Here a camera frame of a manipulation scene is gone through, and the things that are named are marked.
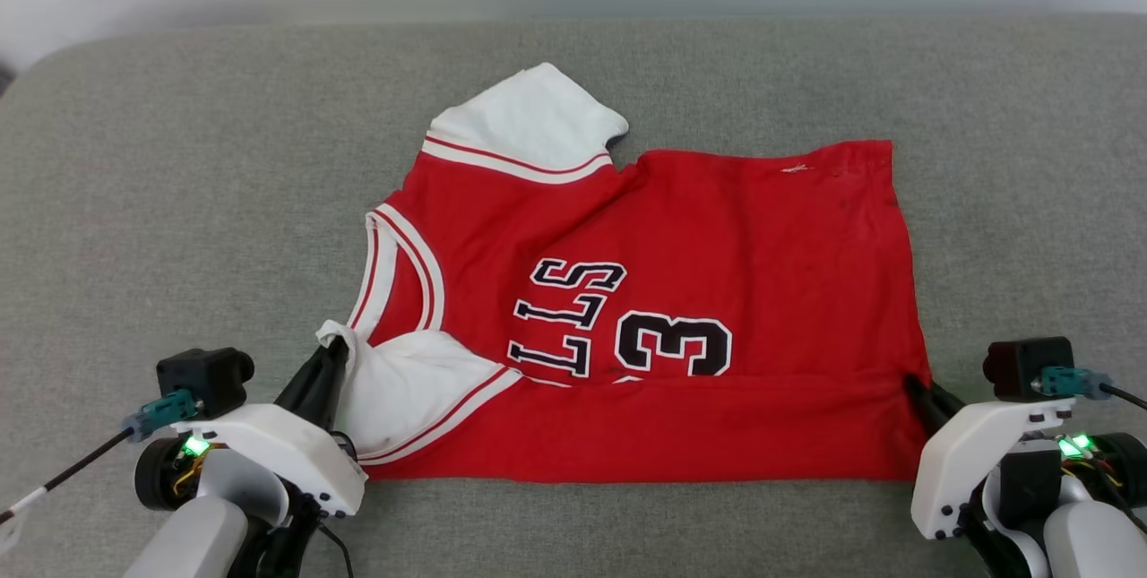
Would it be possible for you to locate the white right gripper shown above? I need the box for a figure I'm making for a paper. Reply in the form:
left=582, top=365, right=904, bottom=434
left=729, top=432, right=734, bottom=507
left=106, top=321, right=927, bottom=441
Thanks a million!
left=903, top=374, right=1076, bottom=541

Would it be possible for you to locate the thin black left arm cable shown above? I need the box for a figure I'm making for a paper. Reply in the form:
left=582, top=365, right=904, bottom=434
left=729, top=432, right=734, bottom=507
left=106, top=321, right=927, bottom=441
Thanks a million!
left=315, top=520, right=357, bottom=578

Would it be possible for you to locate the teal cable connector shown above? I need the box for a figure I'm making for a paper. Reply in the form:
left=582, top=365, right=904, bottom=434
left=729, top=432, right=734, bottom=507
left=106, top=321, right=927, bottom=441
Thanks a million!
left=123, top=390, right=198, bottom=443
left=1039, top=367, right=1114, bottom=401

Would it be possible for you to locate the teal left cable connector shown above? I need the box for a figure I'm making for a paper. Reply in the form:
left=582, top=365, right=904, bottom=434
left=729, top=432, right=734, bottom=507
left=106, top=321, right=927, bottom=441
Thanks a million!
left=123, top=390, right=198, bottom=443

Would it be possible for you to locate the black camera cable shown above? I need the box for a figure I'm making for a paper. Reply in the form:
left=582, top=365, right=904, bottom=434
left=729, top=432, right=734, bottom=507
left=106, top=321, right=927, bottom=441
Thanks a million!
left=1100, top=381, right=1147, bottom=411
left=0, top=428, right=135, bottom=530

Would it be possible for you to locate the black left camera cable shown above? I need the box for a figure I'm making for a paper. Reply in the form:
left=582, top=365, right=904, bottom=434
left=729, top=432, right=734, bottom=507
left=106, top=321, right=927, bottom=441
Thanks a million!
left=0, top=428, right=135, bottom=530

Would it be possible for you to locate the grey fabric sofa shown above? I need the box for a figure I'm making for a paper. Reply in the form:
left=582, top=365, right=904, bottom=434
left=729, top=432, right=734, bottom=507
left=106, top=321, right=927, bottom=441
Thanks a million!
left=0, top=13, right=1147, bottom=578

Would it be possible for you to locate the red basketball jersey white trim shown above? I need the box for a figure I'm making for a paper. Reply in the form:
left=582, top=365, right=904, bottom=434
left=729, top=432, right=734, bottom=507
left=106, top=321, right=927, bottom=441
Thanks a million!
left=315, top=63, right=933, bottom=482

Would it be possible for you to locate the teal right cable connector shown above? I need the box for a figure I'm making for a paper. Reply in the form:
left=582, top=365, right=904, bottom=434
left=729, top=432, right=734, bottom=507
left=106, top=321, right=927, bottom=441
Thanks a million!
left=1039, top=367, right=1114, bottom=401

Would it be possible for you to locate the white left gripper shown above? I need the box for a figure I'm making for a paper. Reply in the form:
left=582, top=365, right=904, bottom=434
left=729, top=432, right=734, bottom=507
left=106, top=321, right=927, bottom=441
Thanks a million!
left=170, top=341, right=367, bottom=514

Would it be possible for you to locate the black right camera cable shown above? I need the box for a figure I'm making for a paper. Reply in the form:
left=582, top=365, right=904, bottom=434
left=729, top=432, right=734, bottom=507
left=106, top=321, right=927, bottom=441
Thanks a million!
left=1100, top=381, right=1147, bottom=411

